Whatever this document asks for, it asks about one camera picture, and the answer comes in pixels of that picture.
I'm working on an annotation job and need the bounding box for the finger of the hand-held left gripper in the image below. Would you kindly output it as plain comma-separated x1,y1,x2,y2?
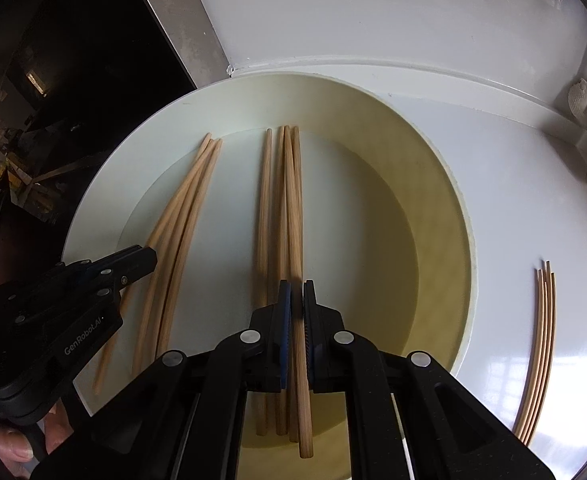
48,245,159,287
1,276,125,332

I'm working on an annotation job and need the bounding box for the stainless steel edge strip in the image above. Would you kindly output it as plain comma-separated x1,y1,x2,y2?
124,0,235,92

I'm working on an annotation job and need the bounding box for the white dish brush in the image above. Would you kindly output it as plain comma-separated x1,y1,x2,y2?
567,25,587,117

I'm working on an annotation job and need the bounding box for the pile of wooden chopsticks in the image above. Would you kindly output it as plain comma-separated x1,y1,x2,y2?
513,259,558,446

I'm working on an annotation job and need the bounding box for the person's left hand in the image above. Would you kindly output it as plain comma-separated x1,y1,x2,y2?
0,400,74,480

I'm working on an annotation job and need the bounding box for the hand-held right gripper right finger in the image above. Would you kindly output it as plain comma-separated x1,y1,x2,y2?
301,279,557,480

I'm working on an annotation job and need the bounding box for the round white plastic tub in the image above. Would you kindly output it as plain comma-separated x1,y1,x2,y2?
62,72,479,480

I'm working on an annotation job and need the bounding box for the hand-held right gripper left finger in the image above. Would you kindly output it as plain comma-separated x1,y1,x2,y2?
34,280,294,480

